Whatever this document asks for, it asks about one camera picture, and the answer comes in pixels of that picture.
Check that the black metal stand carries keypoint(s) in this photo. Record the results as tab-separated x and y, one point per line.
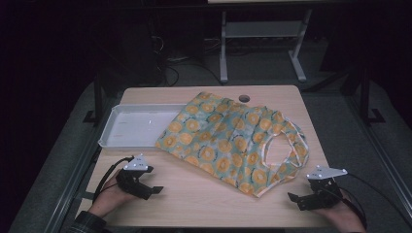
365	97
98	97

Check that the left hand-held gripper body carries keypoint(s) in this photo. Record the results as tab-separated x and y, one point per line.
131	181

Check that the white plastic tray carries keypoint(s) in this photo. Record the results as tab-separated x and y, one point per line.
139	126

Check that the person's left hand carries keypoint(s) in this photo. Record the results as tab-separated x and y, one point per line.
108	199

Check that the person's right hand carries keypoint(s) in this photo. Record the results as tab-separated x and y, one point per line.
345	218

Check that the orange patterned fabric bag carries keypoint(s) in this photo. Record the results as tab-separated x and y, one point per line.
223	142

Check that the white metal desk frame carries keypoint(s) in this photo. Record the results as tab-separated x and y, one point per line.
262	29

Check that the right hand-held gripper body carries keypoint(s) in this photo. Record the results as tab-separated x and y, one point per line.
325	192

